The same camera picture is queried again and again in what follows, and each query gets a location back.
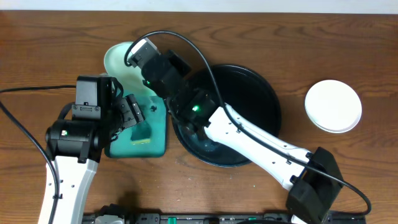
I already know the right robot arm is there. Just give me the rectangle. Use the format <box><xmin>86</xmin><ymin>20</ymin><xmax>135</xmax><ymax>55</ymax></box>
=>
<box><xmin>129</xmin><ymin>50</ymin><xmax>343</xmax><ymax>223</ymax></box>

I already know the mint plate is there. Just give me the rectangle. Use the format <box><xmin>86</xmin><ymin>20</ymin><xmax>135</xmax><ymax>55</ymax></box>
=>
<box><xmin>104</xmin><ymin>42</ymin><xmax>156</xmax><ymax>96</ymax></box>

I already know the black round tray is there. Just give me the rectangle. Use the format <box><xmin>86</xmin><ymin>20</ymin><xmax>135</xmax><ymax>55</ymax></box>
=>
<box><xmin>172</xmin><ymin>64</ymin><xmax>282</xmax><ymax>167</ymax></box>

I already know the white plate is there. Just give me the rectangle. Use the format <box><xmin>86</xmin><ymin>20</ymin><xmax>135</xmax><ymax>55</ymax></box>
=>
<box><xmin>304</xmin><ymin>80</ymin><xmax>363</xmax><ymax>134</ymax></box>

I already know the black rectangular tray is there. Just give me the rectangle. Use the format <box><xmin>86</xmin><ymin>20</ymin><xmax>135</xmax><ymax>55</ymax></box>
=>
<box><xmin>104</xmin><ymin>90</ymin><xmax>169</xmax><ymax>159</ymax></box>

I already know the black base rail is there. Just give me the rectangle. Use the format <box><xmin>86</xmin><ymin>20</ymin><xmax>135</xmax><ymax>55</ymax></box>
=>
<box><xmin>81</xmin><ymin>203</ymin><xmax>366</xmax><ymax>224</ymax></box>

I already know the green scrubbing sponge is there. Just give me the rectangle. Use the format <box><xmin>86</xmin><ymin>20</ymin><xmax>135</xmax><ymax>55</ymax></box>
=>
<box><xmin>131</xmin><ymin>126</ymin><xmax>152</xmax><ymax>145</ymax></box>

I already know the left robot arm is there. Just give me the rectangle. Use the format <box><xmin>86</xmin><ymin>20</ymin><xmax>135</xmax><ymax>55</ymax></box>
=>
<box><xmin>39</xmin><ymin>74</ymin><xmax>145</xmax><ymax>223</ymax></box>

